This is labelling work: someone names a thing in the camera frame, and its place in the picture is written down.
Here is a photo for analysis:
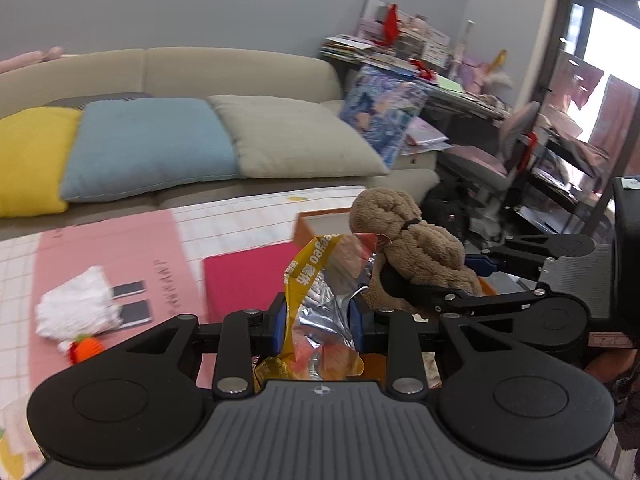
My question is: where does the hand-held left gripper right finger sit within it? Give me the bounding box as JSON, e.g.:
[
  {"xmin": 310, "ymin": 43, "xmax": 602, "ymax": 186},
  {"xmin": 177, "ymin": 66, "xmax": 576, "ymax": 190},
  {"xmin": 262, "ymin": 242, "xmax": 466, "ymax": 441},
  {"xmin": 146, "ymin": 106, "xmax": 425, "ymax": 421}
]
[{"xmin": 349, "ymin": 299, "xmax": 503, "ymax": 401}]

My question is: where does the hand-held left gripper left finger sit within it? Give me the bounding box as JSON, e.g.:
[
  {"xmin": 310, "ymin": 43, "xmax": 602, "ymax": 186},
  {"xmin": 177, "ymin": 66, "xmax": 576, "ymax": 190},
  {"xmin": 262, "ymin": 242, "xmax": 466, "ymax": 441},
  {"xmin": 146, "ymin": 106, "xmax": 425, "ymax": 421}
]
[{"xmin": 122, "ymin": 296, "xmax": 289, "ymax": 402}]

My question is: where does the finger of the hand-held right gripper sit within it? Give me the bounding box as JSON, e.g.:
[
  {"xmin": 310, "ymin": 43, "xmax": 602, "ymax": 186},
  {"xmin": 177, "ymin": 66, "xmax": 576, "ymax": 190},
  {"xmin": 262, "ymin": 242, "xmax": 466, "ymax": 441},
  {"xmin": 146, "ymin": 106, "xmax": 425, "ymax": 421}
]
[
  {"xmin": 371, "ymin": 262, "xmax": 556, "ymax": 322},
  {"xmin": 463, "ymin": 233, "xmax": 597, "ymax": 282}
]

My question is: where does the yellow snack packet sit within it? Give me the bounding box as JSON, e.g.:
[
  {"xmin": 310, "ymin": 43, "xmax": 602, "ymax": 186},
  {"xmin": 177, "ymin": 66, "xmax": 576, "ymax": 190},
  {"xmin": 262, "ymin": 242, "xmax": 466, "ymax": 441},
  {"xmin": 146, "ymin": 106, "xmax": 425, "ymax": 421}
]
[{"xmin": 252, "ymin": 232, "xmax": 392, "ymax": 394}]

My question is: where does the brown plush toy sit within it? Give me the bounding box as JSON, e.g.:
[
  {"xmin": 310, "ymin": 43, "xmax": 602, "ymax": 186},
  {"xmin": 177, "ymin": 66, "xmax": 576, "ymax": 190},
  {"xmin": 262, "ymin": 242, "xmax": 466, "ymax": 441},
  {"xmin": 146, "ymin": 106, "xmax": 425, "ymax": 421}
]
[{"xmin": 348, "ymin": 187, "xmax": 484, "ymax": 319}]

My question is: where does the orange cardboard box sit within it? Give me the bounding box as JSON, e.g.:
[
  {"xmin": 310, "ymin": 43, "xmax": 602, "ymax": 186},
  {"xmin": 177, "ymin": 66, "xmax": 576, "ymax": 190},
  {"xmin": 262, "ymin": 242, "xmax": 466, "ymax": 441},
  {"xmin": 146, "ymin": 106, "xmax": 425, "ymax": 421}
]
[{"xmin": 292, "ymin": 208, "xmax": 497, "ymax": 394}]

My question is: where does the person's right hand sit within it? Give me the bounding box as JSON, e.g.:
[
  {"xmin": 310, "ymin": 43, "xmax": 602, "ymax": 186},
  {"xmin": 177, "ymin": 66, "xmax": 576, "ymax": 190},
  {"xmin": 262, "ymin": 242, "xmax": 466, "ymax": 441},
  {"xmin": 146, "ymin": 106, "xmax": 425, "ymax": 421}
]
[{"xmin": 584, "ymin": 348, "xmax": 640, "ymax": 403}]

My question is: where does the red box with clear window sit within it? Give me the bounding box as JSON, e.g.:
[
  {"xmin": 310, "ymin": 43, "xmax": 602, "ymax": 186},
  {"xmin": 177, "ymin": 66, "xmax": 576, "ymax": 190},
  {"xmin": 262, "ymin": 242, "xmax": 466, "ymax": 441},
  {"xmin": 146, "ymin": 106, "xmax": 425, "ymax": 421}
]
[{"xmin": 202, "ymin": 241, "xmax": 302, "ymax": 325}]

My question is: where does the black backpack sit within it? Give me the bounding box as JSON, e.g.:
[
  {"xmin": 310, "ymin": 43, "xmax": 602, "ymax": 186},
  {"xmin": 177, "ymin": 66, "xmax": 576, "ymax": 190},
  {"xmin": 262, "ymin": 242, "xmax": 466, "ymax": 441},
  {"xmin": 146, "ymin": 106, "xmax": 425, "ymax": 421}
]
[{"xmin": 421, "ymin": 179, "xmax": 477, "ymax": 249}]

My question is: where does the black metal rack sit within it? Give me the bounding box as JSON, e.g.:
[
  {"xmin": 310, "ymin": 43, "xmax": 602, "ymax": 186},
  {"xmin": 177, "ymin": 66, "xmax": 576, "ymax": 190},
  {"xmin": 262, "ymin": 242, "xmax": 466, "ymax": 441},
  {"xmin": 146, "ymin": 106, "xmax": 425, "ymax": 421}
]
[{"xmin": 514, "ymin": 129, "xmax": 617, "ymax": 242}]

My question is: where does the pink grey chair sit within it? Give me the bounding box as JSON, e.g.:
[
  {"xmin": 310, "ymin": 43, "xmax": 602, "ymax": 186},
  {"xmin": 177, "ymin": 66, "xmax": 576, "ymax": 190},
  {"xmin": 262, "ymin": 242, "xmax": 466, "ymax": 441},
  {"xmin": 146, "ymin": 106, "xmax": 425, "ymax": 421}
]
[{"xmin": 439, "ymin": 101, "xmax": 544, "ymax": 222}]

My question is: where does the black rectangular patch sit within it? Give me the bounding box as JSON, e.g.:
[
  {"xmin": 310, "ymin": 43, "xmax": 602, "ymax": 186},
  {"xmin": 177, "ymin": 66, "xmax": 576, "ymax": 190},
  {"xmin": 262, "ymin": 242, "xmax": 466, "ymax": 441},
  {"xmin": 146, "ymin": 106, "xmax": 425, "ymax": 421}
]
[{"xmin": 117, "ymin": 299, "xmax": 153, "ymax": 329}]

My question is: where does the pink hanging garment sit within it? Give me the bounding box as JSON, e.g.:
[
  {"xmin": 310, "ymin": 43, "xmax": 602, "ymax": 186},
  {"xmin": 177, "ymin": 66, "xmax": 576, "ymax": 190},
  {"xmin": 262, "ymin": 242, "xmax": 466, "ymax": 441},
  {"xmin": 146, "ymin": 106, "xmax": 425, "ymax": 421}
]
[{"xmin": 592, "ymin": 74, "xmax": 640, "ymax": 162}]

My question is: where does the cluttered desk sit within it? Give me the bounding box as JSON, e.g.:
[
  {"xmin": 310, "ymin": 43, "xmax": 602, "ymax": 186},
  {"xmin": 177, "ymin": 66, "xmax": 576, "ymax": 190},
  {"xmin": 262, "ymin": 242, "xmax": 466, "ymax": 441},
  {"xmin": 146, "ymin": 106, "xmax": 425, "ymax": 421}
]
[{"xmin": 320, "ymin": 34, "xmax": 517, "ymax": 161}]

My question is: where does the grey green pillow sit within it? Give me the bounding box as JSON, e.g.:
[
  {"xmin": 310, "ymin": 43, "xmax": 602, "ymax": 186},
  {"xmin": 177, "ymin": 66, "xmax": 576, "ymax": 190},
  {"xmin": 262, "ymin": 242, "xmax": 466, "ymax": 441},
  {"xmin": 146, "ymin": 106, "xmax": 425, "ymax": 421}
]
[{"xmin": 207, "ymin": 93, "xmax": 391, "ymax": 180}]

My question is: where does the cartoon printed pillow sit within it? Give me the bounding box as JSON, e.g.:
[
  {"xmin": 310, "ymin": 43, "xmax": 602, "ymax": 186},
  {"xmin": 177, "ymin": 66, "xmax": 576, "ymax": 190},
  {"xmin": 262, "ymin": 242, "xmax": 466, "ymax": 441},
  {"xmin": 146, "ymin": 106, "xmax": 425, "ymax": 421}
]
[{"xmin": 338, "ymin": 63, "xmax": 432, "ymax": 169}]

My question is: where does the pink unicorn plush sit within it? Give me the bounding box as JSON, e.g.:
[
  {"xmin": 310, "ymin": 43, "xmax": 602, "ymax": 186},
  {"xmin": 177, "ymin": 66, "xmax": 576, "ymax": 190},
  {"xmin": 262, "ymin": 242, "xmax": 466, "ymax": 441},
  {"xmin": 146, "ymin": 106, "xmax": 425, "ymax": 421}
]
[{"xmin": 459, "ymin": 49, "xmax": 513, "ymax": 95}]

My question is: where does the pink mat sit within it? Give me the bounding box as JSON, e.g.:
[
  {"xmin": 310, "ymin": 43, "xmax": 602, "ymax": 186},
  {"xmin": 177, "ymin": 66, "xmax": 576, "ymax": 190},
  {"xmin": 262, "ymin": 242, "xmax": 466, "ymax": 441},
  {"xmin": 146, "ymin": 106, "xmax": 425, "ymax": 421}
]
[{"xmin": 29, "ymin": 208, "xmax": 227, "ymax": 392}]

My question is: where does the orange carrot toy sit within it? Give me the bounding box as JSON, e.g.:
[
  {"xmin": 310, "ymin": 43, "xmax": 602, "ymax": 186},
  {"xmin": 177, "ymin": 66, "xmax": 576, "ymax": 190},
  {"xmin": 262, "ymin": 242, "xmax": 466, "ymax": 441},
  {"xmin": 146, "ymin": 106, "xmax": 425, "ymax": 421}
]
[{"xmin": 67, "ymin": 335, "xmax": 104, "ymax": 365}]

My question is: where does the white crumpled cloth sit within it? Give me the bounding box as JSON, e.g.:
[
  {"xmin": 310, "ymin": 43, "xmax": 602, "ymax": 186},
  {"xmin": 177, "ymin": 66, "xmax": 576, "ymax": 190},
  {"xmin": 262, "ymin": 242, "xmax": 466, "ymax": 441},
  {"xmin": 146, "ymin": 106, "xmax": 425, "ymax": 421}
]
[{"xmin": 34, "ymin": 265, "xmax": 124, "ymax": 353}]

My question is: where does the blue pillow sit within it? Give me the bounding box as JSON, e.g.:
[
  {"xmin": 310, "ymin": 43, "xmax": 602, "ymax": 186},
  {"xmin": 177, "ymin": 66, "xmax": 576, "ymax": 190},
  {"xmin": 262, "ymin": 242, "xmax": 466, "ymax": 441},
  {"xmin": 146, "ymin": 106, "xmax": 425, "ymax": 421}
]
[{"xmin": 59, "ymin": 97, "xmax": 241, "ymax": 204}]

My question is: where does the beige sofa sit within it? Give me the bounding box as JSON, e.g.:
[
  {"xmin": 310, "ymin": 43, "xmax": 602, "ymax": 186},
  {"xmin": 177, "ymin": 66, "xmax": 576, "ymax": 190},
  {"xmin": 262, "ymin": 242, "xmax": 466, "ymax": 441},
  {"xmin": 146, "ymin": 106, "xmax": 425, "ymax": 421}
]
[{"xmin": 0, "ymin": 47, "xmax": 442, "ymax": 242}]

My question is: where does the stack of books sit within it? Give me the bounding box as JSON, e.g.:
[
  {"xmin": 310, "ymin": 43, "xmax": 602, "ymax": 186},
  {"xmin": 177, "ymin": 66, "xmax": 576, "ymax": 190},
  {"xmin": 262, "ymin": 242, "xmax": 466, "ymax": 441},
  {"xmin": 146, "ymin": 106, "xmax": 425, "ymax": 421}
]
[{"xmin": 320, "ymin": 34, "xmax": 382, "ymax": 67}]

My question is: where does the red hanging ornament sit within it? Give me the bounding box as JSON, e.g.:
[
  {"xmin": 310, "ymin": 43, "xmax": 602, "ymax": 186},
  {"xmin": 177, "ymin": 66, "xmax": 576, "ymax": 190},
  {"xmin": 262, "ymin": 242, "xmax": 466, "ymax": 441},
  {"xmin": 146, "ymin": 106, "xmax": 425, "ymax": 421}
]
[{"xmin": 383, "ymin": 4, "xmax": 402, "ymax": 45}]

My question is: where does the dark checked cloth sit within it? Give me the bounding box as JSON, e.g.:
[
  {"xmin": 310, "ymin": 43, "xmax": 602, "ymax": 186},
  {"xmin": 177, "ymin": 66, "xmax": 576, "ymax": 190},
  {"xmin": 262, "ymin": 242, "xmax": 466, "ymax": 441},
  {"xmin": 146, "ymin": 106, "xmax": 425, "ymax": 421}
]
[{"xmin": 42, "ymin": 90, "xmax": 154, "ymax": 109}]

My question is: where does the yellow pillow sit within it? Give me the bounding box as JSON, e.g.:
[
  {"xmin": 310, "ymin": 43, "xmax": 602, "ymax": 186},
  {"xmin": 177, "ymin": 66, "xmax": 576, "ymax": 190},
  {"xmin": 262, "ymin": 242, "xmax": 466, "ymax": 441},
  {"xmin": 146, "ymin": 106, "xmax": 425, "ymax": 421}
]
[{"xmin": 0, "ymin": 106, "xmax": 84, "ymax": 219}]

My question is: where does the pink bolster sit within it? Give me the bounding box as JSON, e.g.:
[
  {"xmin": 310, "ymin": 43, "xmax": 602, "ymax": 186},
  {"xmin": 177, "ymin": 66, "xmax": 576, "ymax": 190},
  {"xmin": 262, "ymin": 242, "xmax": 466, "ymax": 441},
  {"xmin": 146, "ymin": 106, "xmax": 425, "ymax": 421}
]
[{"xmin": 0, "ymin": 45, "xmax": 65, "ymax": 74}]

